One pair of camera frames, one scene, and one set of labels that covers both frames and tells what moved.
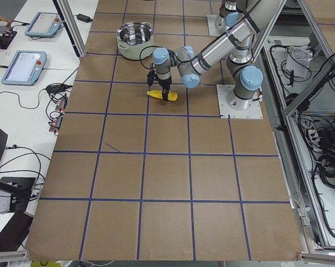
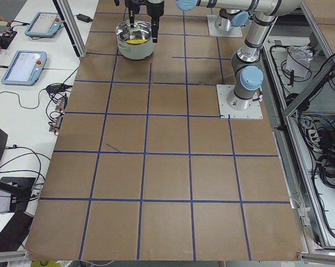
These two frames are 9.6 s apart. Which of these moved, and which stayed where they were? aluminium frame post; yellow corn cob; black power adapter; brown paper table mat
Moved: yellow corn cob
Stayed: aluminium frame post; black power adapter; brown paper table mat
